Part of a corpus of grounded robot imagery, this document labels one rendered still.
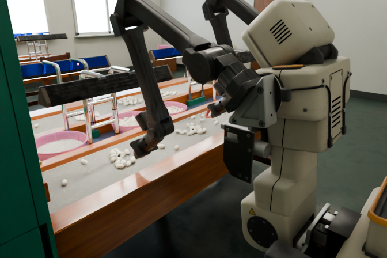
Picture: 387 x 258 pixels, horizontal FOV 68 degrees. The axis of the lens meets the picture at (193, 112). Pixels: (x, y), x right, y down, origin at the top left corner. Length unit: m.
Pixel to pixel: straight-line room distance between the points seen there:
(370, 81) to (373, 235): 4.83
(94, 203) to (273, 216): 0.57
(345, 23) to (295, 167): 4.83
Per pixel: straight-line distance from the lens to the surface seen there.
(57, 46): 6.62
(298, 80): 0.70
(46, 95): 1.14
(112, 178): 1.21
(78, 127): 1.74
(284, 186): 0.86
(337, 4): 5.63
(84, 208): 1.03
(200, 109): 1.89
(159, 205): 1.20
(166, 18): 0.82
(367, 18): 5.50
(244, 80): 0.64
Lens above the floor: 1.35
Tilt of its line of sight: 19 degrees down
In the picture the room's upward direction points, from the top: straight up
